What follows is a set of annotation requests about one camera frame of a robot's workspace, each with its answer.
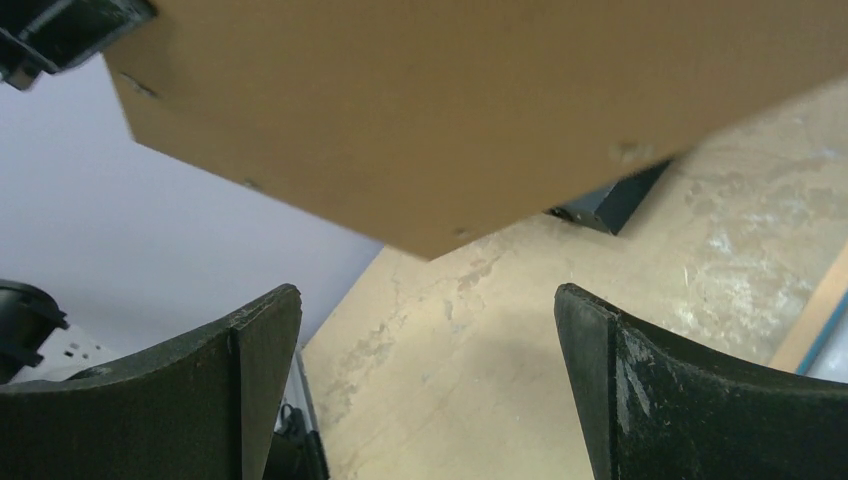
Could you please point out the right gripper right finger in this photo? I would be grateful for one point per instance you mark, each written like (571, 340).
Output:
(655, 405)

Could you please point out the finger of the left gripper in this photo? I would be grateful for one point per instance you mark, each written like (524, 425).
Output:
(55, 36)

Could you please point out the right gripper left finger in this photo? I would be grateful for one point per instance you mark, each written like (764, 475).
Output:
(202, 405)

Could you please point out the brown cardboard backing board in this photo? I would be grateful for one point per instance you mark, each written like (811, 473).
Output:
(428, 124)

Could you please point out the hot air balloon photo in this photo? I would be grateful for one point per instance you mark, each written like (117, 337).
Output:
(831, 361)

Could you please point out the blue wooden picture frame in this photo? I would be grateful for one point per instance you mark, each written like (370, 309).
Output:
(809, 335)

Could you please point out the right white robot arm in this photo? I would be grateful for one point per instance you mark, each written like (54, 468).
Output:
(37, 343)

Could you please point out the dark flat box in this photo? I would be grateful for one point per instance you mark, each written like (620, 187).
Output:
(609, 208)

